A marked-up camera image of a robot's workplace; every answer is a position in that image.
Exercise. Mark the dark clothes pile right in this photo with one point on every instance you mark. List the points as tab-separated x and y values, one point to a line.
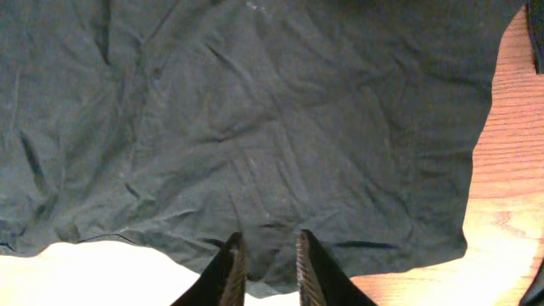
535	26

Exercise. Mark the black shorts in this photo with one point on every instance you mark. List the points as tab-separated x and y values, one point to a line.
172	124

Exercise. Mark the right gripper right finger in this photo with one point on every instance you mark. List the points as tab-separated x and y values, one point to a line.
320	280

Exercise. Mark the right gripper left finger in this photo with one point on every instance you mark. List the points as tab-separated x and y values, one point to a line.
223	281

